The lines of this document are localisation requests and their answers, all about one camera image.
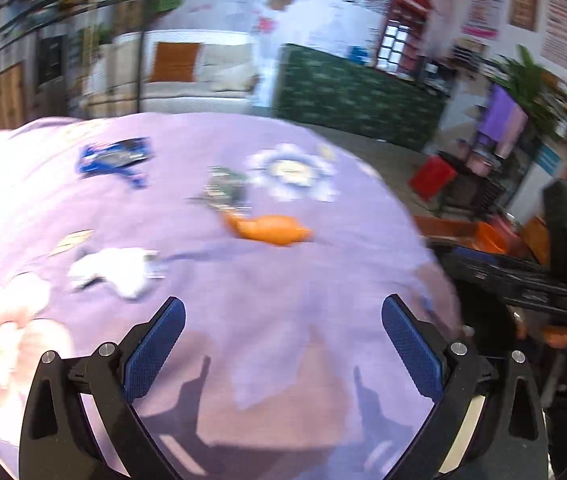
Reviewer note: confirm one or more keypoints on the white paper towel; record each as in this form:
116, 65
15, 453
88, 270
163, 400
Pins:
129, 272

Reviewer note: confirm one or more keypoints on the orange sofa cushion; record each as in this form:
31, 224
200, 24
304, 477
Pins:
174, 62

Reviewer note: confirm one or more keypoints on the white sofa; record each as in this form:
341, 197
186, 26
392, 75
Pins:
226, 75

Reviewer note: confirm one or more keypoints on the orange plastic bucket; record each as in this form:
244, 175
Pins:
484, 238

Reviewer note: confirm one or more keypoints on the blue snack wrapper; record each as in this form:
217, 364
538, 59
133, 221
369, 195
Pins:
117, 158

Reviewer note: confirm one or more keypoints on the orange snack wrapper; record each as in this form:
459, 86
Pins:
270, 229

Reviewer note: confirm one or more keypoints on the green small wrapper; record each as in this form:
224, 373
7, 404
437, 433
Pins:
225, 189

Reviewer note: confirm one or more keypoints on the red phone booth cabinet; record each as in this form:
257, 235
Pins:
401, 36

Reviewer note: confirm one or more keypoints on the red bag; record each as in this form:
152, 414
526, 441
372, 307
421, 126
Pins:
430, 179

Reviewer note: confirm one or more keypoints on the right hand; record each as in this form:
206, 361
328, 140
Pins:
536, 325

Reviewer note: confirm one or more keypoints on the black metal rack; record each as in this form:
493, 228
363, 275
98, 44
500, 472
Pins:
483, 180

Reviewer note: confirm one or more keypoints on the purple floral bed quilt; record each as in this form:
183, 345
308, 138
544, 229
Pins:
284, 370

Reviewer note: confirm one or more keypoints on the purple towel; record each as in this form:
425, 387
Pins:
493, 121

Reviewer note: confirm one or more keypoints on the green potted plant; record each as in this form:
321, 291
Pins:
525, 82

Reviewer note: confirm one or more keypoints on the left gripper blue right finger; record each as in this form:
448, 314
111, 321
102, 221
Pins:
416, 344

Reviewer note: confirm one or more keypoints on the green patterned cabinet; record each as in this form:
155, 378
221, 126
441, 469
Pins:
321, 89

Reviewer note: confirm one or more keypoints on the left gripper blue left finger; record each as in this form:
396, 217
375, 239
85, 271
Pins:
146, 347

